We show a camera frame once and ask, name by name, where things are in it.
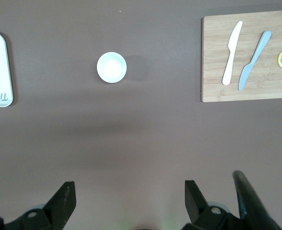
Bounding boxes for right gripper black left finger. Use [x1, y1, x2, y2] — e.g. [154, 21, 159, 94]
[18, 181, 77, 230]

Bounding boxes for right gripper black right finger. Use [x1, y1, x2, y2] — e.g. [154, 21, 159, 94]
[181, 180, 240, 230]

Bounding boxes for white plastic cup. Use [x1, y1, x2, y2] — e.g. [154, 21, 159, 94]
[96, 51, 128, 84]

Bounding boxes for wooden cutting board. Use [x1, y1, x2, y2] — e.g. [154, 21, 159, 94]
[200, 9, 282, 103]

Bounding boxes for grey plastic knife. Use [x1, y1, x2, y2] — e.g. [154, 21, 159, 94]
[238, 30, 272, 92]

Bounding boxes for white plastic knife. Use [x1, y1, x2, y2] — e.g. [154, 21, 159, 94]
[222, 21, 243, 86]

